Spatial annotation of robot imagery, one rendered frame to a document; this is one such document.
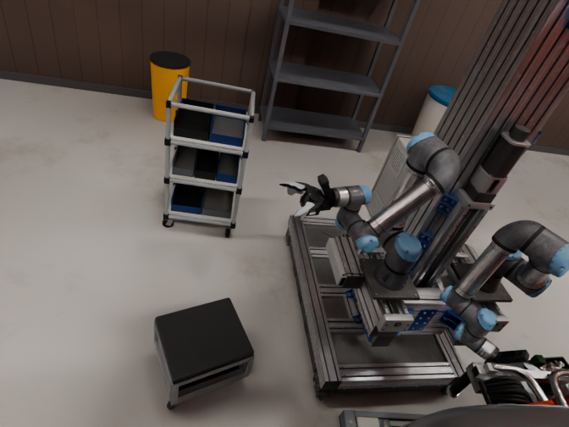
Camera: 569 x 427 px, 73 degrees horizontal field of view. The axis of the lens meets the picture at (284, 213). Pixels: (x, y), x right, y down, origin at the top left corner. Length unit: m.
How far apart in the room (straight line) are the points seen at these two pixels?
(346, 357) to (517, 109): 1.44
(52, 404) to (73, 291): 0.65
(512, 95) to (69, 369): 2.31
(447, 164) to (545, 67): 0.45
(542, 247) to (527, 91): 0.54
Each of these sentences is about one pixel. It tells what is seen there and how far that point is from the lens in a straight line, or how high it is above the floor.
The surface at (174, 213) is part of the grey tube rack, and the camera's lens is 2.83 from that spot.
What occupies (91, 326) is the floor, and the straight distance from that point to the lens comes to 2.47.
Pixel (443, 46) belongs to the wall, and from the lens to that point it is 4.95.
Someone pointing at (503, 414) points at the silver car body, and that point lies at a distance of 0.58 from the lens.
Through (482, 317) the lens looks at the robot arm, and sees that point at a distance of 1.73.
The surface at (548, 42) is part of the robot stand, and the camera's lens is 1.60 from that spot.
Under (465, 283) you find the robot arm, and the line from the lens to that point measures 1.71.
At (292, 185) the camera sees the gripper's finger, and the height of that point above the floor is 1.25.
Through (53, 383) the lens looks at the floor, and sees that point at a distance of 2.34.
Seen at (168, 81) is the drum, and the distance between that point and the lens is 3.96.
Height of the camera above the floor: 2.04
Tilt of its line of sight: 39 degrees down
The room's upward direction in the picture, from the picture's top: 16 degrees clockwise
